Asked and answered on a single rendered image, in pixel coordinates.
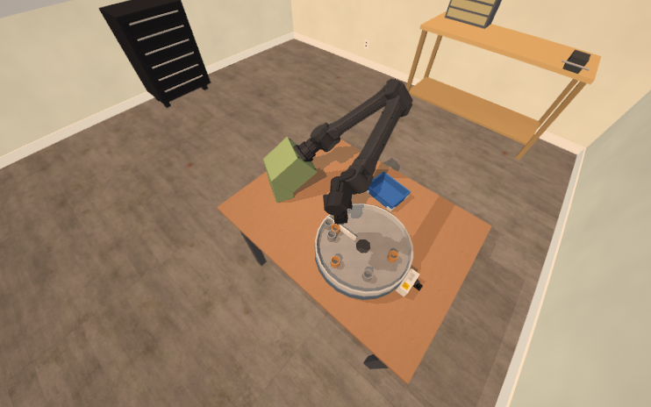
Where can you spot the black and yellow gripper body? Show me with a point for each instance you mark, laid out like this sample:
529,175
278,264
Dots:
325,199

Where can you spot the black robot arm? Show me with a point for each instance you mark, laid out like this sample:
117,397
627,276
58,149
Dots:
357,178

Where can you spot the blue crate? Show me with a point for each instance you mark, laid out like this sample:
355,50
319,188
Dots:
384,188

